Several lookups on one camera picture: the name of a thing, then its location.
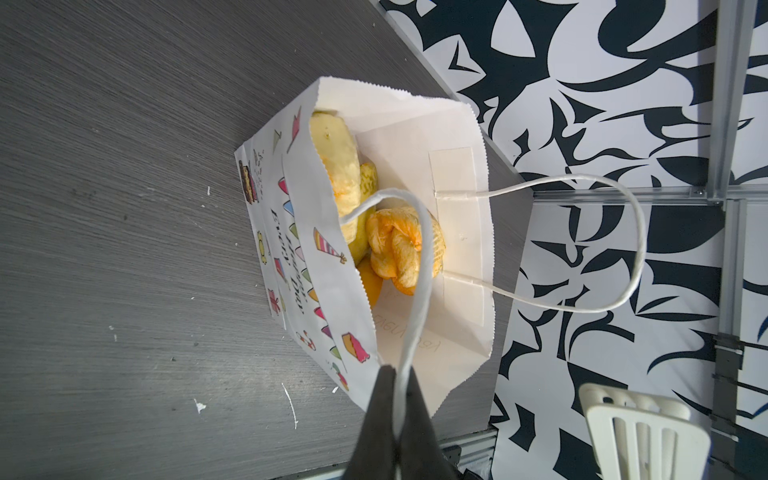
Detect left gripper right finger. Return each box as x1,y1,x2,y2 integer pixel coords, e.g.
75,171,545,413
397,370,458,480

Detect small striped bread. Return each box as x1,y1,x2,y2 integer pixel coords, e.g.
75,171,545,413
309,112,362,217

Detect white paper bag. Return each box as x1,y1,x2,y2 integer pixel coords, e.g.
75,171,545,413
234,77,499,413

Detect croissant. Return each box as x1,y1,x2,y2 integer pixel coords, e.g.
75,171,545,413
356,255,383,309

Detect metal tongs white tips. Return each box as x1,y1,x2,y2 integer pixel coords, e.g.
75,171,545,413
578,383,711,479

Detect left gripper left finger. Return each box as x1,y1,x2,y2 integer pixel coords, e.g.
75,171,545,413
342,366,396,480

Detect round flaky pastry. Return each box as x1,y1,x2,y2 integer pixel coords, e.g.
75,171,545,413
366,207,424,296

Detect wall hook rail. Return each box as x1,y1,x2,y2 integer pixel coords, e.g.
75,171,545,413
708,333,767,479

